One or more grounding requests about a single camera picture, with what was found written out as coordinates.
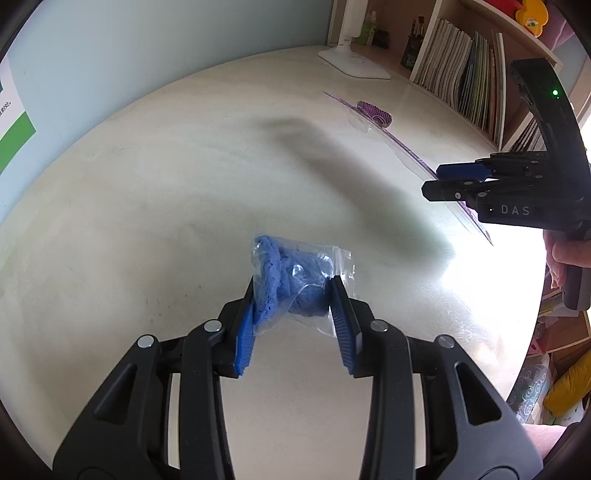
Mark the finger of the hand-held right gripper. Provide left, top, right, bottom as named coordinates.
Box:
left=422, top=178, right=502, bottom=205
left=436, top=156, right=551, bottom=183

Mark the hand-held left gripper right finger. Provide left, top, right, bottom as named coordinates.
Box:
left=326, top=275, right=544, bottom=480

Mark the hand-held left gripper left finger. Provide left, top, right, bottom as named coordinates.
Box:
left=53, top=275, right=257, bottom=480

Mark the blue clay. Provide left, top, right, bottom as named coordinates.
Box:
left=249, top=234, right=356, bottom=339

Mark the clear purple plastic packaging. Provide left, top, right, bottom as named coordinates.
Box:
left=322, top=90, right=495, bottom=246

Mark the person's right hand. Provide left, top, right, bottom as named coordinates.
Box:
left=542, top=228, right=591, bottom=283

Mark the row of white-spined booklets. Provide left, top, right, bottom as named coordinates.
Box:
left=413, top=17, right=505, bottom=145

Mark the dark pen holder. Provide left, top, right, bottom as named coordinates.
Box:
left=400, top=16, right=426, bottom=70

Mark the white lamp base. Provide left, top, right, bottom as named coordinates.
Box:
left=317, top=0, right=393, bottom=80

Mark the yellow toy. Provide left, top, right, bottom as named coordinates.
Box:
left=516, top=0, right=551, bottom=36

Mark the green and white bottle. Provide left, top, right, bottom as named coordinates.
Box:
left=357, top=10, right=379, bottom=46

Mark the yellow pillow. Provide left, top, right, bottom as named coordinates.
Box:
left=544, top=357, right=591, bottom=420

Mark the green and white wall poster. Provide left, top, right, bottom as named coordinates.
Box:
left=0, top=54, right=37, bottom=177

